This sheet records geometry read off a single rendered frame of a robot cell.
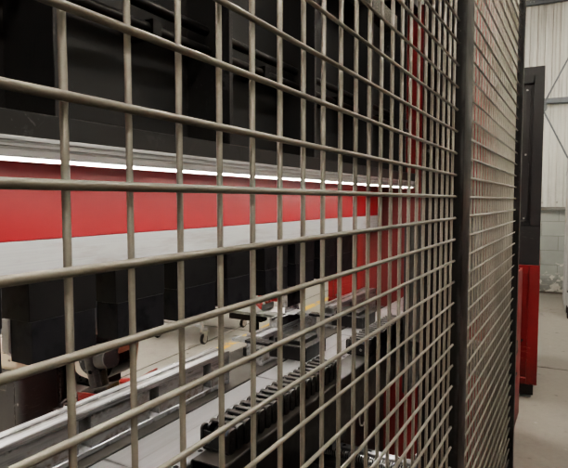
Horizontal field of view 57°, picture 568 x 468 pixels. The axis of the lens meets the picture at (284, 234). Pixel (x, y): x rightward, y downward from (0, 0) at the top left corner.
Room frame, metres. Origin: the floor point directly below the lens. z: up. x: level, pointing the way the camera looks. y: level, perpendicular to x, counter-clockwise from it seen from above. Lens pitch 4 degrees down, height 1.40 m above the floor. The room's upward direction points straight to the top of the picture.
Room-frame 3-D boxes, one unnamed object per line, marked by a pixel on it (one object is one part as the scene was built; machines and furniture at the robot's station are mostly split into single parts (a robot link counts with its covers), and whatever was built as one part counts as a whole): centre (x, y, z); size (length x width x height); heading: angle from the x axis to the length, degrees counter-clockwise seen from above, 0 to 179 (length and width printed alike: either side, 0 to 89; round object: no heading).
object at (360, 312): (1.77, -0.17, 1.01); 0.26 x 0.12 x 0.05; 61
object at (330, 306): (2.34, -0.30, 0.92); 0.50 x 0.06 x 0.10; 151
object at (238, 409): (0.99, 0.00, 1.02); 0.44 x 0.06 x 0.04; 151
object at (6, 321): (1.01, 0.45, 1.18); 0.15 x 0.09 x 0.17; 151
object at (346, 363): (1.21, -0.13, 0.94); 1.02 x 0.06 x 0.12; 151
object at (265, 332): (1.81, 0.00, 0.92); 0.39 x 0.06 x 0.10; 151
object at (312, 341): (1.43, 0.03, 1.01); 0.26 x 0.12 x 0.05; 61
